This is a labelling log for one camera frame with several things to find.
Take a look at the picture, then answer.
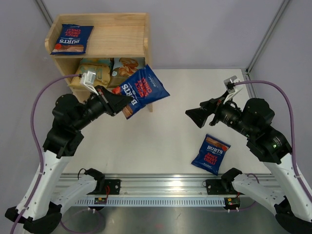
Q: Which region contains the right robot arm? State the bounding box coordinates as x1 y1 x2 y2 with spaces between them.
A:
185 95 312 234

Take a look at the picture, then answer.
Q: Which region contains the aluminium mounting rail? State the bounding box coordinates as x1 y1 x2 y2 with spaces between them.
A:
53 173 281 197

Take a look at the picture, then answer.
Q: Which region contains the wooden two-tier shelf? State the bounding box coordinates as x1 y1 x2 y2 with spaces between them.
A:
44 13 154 113

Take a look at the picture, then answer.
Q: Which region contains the right aluminium frame post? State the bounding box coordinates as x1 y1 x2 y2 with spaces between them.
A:
245 0 292 76

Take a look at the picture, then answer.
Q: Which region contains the yellow kettle chips bag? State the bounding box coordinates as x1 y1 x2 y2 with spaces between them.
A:
76 58 114 87

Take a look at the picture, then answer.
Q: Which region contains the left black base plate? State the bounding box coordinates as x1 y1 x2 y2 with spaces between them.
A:
95 179 121 195

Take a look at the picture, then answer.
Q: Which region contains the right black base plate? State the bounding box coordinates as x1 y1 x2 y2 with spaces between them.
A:
202 179 237 195

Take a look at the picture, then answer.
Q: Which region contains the white slotted cable duct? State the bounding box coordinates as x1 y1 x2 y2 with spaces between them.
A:
74 197 240 207

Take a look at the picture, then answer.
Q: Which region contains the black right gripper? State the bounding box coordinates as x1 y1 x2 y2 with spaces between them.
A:
185 89 254 138

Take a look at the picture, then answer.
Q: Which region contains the left aluminium frame post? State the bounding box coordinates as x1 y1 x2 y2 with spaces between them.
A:
34 0 54 27

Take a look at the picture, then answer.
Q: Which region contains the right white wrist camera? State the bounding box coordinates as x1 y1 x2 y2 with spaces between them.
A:
223 76 242 104

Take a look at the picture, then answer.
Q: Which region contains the light blue cassava chips bag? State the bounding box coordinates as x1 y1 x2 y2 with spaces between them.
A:
107 58 145 88

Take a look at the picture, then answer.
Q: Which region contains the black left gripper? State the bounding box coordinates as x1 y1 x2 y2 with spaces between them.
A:
73 85 133 131

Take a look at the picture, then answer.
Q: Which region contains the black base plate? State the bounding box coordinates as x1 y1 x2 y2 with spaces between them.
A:
95 179 121 195
202 179 237 195

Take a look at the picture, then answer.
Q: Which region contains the aluminium frame post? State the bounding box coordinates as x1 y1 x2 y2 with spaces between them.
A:
245 0 292 76
34 0 54 27

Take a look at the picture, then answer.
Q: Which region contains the blue Burts bag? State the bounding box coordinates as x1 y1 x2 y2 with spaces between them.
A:
191 134 231 176
51 24 94 55
112 65 170 119

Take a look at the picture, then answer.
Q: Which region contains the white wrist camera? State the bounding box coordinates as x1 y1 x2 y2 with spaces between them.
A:
79 71 98 95
223 76 242 104

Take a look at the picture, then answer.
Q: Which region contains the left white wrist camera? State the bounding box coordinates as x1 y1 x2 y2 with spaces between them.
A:
79 71 98 95

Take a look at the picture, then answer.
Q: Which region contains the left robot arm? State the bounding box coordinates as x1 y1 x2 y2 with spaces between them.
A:
5 86 133 234

